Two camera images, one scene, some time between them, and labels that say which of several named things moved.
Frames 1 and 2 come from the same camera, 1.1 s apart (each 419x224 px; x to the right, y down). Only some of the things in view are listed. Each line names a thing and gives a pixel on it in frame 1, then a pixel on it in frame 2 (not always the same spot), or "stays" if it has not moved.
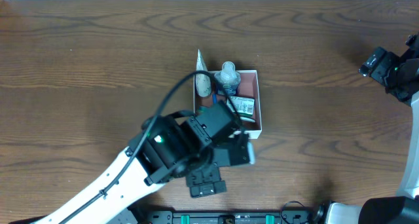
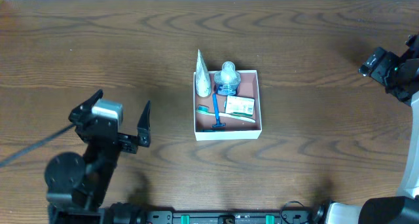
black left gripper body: (245, 132) to (109, 132)
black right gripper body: (378, 63) stays
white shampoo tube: (203, 83) stays
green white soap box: (243, 105) stays
